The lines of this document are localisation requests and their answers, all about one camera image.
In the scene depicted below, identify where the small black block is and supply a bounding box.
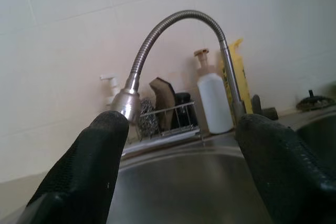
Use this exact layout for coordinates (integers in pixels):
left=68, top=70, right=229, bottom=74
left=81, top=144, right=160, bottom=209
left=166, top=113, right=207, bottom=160
left=263, top=106, right=279, bottom=121

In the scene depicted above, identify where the yellow plastic package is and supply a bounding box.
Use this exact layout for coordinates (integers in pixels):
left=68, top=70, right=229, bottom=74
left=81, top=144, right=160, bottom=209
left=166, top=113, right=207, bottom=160
left=218, top=38, right=254, bottom=115

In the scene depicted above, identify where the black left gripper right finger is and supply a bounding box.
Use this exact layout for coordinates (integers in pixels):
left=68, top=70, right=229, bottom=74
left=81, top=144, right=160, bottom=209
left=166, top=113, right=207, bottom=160
left=234, top=113, right=336, bottom=224

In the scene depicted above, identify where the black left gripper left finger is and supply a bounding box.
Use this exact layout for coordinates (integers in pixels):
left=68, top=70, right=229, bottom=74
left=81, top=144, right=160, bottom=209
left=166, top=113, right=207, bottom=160
left=15, top=110, right=130, bottom=224

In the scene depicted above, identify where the steel gooseneck faucet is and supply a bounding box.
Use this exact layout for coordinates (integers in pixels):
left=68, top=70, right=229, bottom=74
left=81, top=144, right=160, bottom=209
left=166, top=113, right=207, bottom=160
left=110, top=10, right=247, bottom=125

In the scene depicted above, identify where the black sponge block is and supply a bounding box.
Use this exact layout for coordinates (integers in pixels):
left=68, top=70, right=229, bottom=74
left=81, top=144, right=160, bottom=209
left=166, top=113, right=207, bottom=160
left=172, top=92, right=198, bottom=128

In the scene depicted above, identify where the stainless steel sink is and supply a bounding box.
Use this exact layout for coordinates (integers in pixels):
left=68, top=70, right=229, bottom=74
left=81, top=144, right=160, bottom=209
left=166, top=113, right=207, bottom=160
left=104, top=111, right=336, bottom=224

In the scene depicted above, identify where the white bottle with beige pump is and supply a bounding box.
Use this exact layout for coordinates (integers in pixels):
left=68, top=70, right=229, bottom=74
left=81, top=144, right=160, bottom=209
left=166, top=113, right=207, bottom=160
left=194, top=48, right=235, bottom=134

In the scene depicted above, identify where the steel wool scrubber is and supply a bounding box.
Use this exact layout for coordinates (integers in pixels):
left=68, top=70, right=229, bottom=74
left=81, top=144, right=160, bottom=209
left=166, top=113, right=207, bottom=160
left=138, top=98, right=160, bottom=141

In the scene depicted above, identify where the brown sponge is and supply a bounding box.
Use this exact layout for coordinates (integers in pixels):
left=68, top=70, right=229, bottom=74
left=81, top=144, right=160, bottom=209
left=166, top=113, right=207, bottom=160
left=149, top=77, right=176, bottom=132

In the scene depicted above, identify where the black round sink strainer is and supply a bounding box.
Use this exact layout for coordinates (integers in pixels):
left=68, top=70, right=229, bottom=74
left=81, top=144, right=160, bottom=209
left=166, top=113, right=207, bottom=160
left=296, top=89, right=333, bottom=111

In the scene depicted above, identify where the white pump dispenser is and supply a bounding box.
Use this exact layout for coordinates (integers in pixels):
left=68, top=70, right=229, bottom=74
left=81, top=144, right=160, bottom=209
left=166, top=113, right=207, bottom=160
left=99, top=74, right=122, bottom=107

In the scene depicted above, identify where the dark grey upright knob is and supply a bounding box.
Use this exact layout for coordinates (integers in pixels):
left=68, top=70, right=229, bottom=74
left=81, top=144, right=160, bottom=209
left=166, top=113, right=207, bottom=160
left=251, top=94, right=262, bottom=116

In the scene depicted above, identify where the wire sink rack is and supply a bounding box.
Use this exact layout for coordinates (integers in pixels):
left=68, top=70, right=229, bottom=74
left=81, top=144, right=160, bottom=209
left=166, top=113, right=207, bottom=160
left=139, top=100, right=202, bottom=138

